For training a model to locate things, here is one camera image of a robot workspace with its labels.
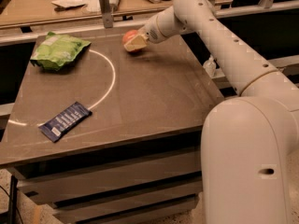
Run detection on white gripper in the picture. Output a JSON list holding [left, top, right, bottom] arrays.
[[124, 14, 170, 52]]

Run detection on red apple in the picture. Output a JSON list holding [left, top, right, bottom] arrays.
[[122, 30, 138, 45]]

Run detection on green chip bag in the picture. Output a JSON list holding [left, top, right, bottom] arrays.
[[30, 32, 91, 71]]

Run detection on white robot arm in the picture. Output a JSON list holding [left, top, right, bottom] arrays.
[[124, 0, 299, 224]]

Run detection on blue snack bar wrapper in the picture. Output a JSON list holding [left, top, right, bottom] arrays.
[[38, 102, 92, 143]]

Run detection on white paper sheets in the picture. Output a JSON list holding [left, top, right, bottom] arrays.
[[52, 0, 100, 12]]

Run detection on grey metal post bracket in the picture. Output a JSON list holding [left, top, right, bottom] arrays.
[[99, 0, 113, 28]]

